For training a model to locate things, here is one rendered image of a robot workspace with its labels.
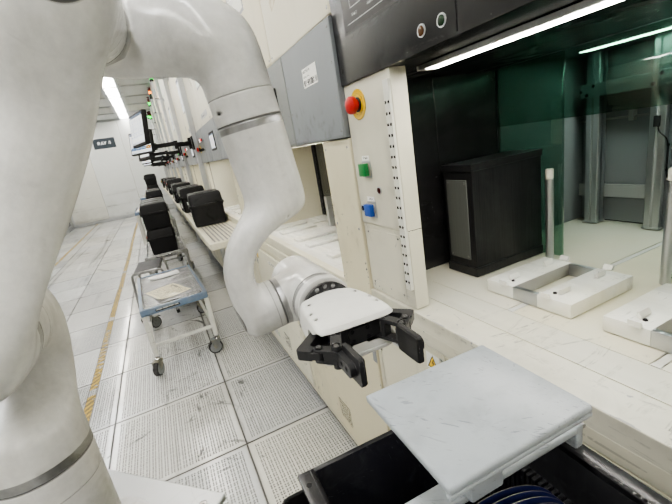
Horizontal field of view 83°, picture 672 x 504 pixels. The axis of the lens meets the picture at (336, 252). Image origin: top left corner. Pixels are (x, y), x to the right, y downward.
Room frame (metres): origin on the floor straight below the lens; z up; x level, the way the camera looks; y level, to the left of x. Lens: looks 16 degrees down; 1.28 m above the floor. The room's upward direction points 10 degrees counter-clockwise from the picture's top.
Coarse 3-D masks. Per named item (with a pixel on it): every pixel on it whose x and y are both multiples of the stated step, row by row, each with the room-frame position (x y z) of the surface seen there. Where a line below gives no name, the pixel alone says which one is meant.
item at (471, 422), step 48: (432, 384) 0.26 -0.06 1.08; (480, 384) 0.25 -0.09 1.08; (528, 384) 0.24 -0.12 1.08; (432, 432) 0.21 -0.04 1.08; (480, 432) 0.20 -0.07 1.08; (528, 432) 0.19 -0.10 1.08; (576, 432) 0.27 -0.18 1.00; (336, 480) 0.30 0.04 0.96; (384, 480) 0.31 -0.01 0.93; (432, 480) 0.33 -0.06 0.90; (480, 480) 0.17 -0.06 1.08; (528, 480) 0.29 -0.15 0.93; (576, 480) 0.26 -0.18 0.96; (624, 480) 0.23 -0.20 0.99
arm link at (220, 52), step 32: (128, 0) 0.57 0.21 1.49; (160, 0) 0.53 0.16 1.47; (192, 0) 0.52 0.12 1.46; (128, 32) 0.55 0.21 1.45; (160, 32) 0.52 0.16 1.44; (192, 32) 0.51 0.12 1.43; (224, 32) 0.52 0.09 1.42; (128, 64) 0.56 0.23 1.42; (160, 64) 0.54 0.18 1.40; (192, 64) 0.52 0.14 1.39; (224, 64) 0.52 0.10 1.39; (256, 64) 0.53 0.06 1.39; (224, 96) 0.52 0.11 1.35; (256, 96) 0.52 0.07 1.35
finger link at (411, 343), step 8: (408, 320) 0.40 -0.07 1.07; (400, 328) 0.37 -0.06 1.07; (408, 328) 0.37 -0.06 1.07; (400, 336) 0.37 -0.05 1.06; (408, 336) 0.36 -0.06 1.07; (416, 336) 0.35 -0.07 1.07; (400, 344) 0.38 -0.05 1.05; (408, 344) 0.36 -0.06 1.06; (416, 344) 0.35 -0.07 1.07; (408, 352) 0.36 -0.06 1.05; (416, 352) 0.35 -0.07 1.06; (416, 360) 0.35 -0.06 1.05; (424, 360) 0.35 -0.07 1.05
